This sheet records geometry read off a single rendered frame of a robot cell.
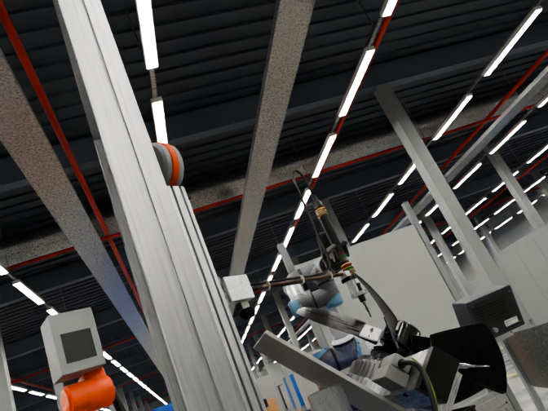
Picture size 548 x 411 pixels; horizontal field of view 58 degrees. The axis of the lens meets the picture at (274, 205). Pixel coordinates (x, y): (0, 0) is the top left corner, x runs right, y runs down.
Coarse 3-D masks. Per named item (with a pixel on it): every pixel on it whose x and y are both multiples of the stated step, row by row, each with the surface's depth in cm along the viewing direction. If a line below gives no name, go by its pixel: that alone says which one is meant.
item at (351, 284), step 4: (344, 272) 179; (348, 272) 181; (340, 276) 180; (344, 276) 179; (348, 276) 179; (352, 276) 180; (344, 280) 180; (348, 280) 179; (352, 280) 180; (348, 284) 180; (352, 284) 179; (348, 288) 180; (352, 288) 179; (356, 288) 179; (352, 292) 179; (356, 292) 178; (360, 292) 178; (364, 292) 178; (368, 292) 181; (352, 296) 179; (356, 296) 179
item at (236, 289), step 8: (224, 280) 133; (232, 280) 135; (240, 280) 137; (248, 280) 139; (224, 288) 132; (232, 288) 133; (240, 288) 135; (248, 288) 137; (224, 296) 131; (232, 296) 131; (240, 296) 133; (248, 296) 135; (232, 304) 135
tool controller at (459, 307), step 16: (496, 288) 228; (464, 304) 219; (480, 304) 220; (496, 304) 222; (512, 304) 224; (464, 320) 223; (480, 320) 218; (496, 320) 220; (512, 320) 222; (496, 336) 219
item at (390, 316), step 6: (360, 282) 154; (366, 282) 144; (366, 288) 151; (372, 288) 142; (372, 294) 149; (378, 294) 140; (378, 300) 143; (378, 306) 153; (384, 306) 140; (384, 312) 146; (390, 312) 138; (390, 318) 141; (396, 318) 135; (390, 324) 146
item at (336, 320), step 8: (296, 312) 169; (304, 312) 172; (312, 312) 174; (320, 312) 176; (328, 312) 178; (336, 312) 181; (320, 320) 169; (328, 320) 170; (336, 320) 171; (344, 320) 172; (352, 320) 173; (360, 320) 175; (336, 328) 166; (344, 328) 167; (352, 328) 168; (360, 328) 169
